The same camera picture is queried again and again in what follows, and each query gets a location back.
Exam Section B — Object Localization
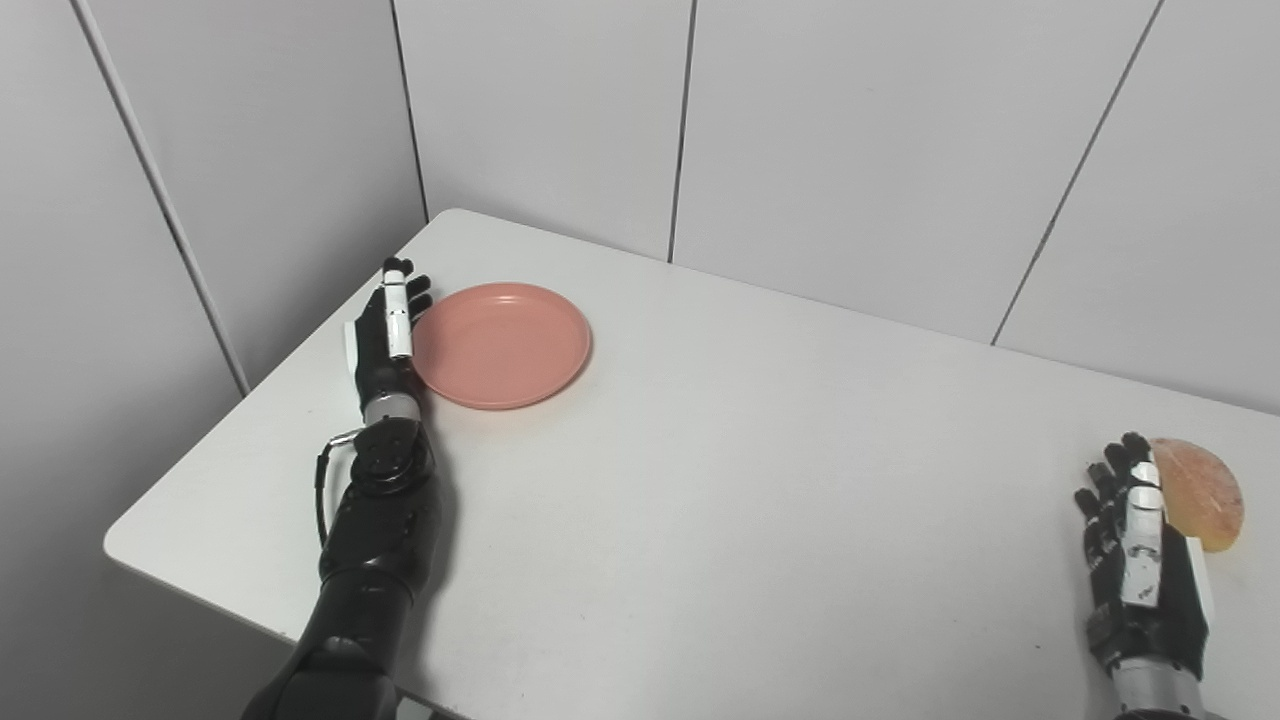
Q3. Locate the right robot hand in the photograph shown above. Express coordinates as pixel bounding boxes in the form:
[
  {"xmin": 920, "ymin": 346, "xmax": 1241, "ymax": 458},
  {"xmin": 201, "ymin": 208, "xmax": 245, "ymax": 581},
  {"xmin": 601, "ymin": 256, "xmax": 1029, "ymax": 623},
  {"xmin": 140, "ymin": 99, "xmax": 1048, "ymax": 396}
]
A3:
[{"xmin": 1074, "ymin": 432, "xmax": 1216, "ymax": 681}]

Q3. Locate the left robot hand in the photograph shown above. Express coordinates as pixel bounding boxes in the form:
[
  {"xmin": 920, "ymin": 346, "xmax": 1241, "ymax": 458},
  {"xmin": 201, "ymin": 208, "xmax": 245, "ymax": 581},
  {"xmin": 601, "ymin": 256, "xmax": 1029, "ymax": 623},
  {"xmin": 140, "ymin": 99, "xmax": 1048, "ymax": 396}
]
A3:
[{"xmin": 344, "ymin": 257, "xmax": 434, "ymax": 401}]

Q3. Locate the bread roll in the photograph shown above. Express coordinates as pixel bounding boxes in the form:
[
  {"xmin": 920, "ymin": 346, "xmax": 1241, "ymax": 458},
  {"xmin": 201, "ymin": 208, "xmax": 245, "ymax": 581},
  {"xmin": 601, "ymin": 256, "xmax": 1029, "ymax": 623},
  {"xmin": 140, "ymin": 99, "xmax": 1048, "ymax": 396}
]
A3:
[{"xmin": 1149, "ymin": 438, "xmax": 1246, "ymax": 553}]

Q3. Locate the pink plate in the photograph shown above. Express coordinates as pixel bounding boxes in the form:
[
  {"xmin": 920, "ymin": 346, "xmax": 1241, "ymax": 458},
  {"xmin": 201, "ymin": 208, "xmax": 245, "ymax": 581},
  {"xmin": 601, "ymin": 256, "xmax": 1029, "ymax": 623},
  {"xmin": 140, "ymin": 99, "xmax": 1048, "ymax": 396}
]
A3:
[{"xmin": 412, "ymin": 282, "xmax": 592, "ymax": 411}]

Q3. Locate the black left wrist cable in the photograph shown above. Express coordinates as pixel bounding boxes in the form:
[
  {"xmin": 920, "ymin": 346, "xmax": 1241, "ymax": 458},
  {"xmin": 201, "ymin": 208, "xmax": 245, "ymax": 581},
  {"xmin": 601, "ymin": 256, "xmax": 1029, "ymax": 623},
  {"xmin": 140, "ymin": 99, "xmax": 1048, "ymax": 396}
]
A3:
[{"xmin": 316, "ymin": 428, "xmax": 367, "ymax": 549}]

